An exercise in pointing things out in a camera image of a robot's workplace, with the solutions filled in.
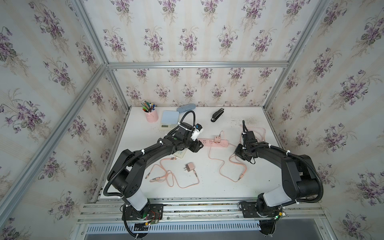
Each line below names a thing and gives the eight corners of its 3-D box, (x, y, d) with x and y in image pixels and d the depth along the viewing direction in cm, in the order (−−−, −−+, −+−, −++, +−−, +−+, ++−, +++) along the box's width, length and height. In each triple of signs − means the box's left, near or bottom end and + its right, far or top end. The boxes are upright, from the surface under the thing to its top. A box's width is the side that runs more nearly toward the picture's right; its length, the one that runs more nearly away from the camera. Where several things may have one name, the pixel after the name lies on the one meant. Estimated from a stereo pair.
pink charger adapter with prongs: (186, 173, 88) (185, 171, 86) (183, 166, 91) (183, 165, 89) (195, 168, 90) (195, 167, 88) (192, 162, 92) (192, 161, 90)
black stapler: (209, 120, 114) (209, 117, 111) (219, 110, 121) (220, 106, 118) (213, 122, 112) (213, 119, 109) (223, 112, 119) (224, 109, 116)
